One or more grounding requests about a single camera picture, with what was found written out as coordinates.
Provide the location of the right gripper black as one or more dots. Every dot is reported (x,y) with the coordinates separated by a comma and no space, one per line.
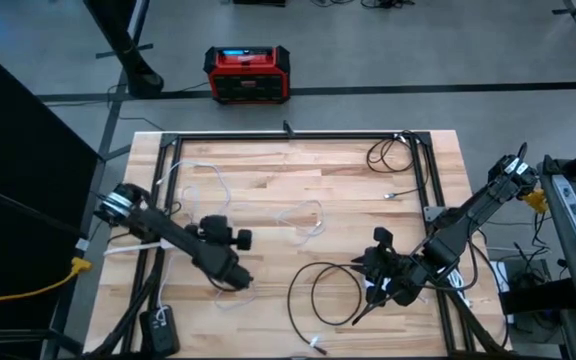
(405,277)

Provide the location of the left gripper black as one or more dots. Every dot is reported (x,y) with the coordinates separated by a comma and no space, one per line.
(232,272)

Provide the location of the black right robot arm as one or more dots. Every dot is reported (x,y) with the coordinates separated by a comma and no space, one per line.
(473,215)

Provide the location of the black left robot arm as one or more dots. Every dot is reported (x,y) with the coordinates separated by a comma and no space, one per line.
(168,232)

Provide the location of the black power bank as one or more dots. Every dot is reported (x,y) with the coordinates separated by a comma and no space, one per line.
(160,332)

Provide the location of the yellow plug connector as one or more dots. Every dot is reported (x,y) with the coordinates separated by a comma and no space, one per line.
(537,200)

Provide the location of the red black jobsite radio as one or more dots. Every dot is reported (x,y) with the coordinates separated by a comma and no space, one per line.
(248,67)

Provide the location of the grey power strip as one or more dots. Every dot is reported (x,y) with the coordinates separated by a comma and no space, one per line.
(570,205)

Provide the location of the black curtain divider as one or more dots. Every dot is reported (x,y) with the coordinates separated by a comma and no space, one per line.
(18,150)

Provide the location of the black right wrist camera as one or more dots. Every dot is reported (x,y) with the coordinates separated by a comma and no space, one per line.
(383,237)

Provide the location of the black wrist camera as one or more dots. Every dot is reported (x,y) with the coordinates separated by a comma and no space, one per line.
(383,237)
(243,240)

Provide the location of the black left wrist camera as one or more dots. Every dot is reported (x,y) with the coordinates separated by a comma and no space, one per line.
(243,240)

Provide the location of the black aluminium table frame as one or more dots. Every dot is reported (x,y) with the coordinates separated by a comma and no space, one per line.
(318,135)

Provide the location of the black stand post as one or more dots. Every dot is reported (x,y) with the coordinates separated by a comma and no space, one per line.
(140,80)

